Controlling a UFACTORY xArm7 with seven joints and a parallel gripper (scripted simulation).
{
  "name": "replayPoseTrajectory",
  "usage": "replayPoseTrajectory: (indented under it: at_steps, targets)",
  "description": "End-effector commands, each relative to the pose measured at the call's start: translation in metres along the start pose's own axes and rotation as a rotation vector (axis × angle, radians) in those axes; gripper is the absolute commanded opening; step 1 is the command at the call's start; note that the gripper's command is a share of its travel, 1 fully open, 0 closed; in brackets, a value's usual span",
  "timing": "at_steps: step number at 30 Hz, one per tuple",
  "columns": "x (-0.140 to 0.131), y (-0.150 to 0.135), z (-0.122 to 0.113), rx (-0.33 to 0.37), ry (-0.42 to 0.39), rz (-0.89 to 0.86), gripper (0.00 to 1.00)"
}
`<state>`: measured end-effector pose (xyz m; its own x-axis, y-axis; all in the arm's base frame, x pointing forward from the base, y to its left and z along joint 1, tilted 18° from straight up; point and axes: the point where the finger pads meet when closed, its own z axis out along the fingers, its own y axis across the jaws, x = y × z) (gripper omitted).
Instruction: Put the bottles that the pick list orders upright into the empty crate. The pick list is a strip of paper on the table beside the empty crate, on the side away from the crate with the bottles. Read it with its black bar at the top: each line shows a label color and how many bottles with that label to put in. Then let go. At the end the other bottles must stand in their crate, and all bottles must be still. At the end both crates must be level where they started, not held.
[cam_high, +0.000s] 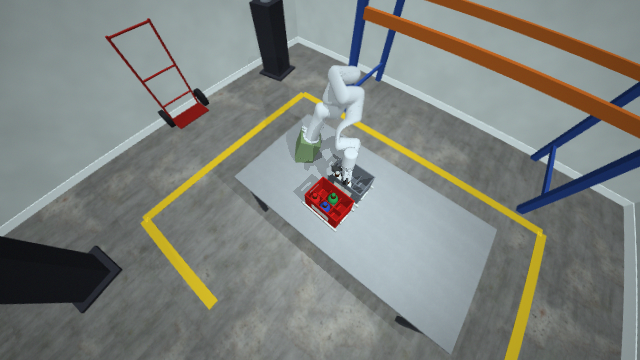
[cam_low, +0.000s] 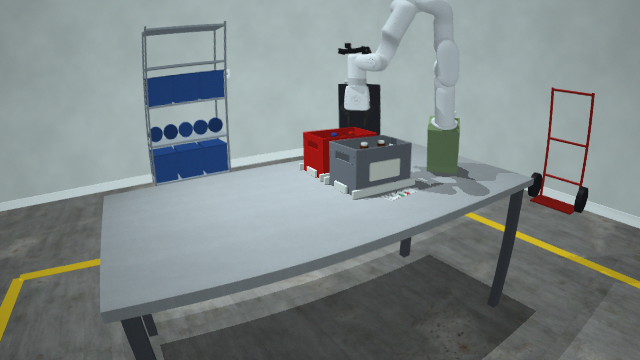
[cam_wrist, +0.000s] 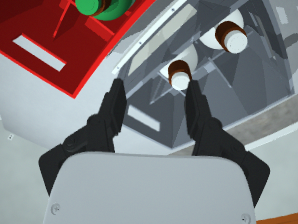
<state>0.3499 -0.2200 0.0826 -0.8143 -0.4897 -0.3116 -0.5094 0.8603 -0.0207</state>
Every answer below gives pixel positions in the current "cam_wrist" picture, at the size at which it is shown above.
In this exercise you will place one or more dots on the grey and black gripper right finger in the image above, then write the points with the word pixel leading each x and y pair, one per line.
pixel 213 139

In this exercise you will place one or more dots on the grey crate with dividers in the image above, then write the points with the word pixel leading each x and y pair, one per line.
pixel 256 81

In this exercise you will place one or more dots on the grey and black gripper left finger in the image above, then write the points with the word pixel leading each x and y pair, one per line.
pixel 96 136

